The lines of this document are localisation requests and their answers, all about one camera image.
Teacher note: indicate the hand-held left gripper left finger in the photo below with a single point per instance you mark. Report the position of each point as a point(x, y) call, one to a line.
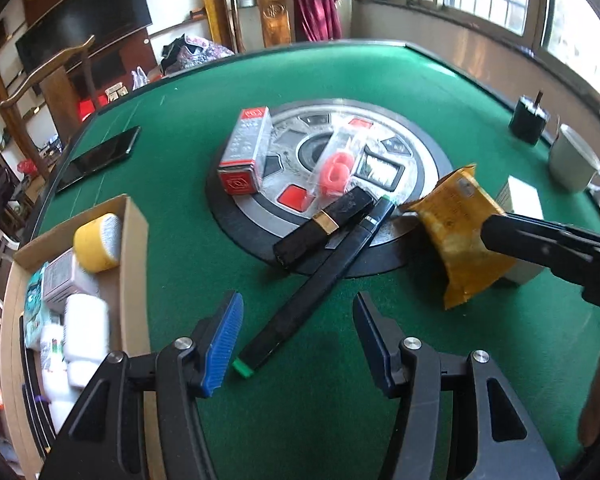
point(225, 340)

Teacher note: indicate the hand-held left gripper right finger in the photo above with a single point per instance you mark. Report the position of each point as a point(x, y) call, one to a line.
point(375, 345)

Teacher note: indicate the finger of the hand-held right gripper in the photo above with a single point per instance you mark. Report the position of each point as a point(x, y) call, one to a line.
point(530, 240)

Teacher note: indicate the yellow packet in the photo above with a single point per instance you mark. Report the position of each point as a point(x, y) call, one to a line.
point(460, 220)

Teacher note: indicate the black marker green ends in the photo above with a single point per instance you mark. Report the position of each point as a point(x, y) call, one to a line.
point(300, 300)

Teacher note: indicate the cardboard box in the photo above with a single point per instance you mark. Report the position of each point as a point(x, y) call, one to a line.
point(135, 280)

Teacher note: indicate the yellow sponge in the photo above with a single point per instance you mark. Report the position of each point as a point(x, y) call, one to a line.
point(92, 245)

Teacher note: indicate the small grey white box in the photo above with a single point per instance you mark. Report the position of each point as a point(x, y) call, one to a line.
point(62, 275)

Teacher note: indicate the teal packet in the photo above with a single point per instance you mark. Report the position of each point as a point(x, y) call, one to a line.
point(34, 305)

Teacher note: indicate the white cup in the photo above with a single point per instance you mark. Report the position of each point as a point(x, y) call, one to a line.
point(570, 165)

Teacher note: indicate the black stepper motor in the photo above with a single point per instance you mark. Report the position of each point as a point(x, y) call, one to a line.
point(527, 122)

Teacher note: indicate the black gold box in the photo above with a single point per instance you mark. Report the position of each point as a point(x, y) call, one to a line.
point(325, 225)

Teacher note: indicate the white plastic bottle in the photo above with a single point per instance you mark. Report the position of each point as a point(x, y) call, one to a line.
point(57, 402)
point(87, 325)
point(80, 372)

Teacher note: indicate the white labelled bottle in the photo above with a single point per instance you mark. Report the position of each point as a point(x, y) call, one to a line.
point(52, 350)

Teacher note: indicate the clear packet pink rings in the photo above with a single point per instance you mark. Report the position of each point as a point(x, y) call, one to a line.
point(332, 170)

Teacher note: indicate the red grey box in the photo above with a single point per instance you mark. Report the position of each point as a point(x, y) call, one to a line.
point(245, 150)

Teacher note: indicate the black smartphone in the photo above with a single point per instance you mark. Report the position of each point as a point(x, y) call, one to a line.
point(100, 157)

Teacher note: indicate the red white bag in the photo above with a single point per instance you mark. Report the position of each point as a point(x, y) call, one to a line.
point(27, 166)

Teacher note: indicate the red storage box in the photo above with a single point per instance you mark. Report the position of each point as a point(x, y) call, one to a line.
point(86, 110)

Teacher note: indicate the clear plastic bag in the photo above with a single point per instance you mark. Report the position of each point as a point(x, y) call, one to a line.
point(140, 79)

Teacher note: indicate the patterned bag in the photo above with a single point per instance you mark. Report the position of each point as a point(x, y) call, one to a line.
point(200, 52)

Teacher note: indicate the wooden chair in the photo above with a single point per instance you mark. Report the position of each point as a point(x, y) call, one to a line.
point(275, 10)
point(65, 85)

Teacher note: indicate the dark red cloth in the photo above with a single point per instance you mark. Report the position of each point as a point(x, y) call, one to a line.
point(320, 5)

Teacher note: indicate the black television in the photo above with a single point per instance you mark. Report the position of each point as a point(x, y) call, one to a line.
point(90, 15)

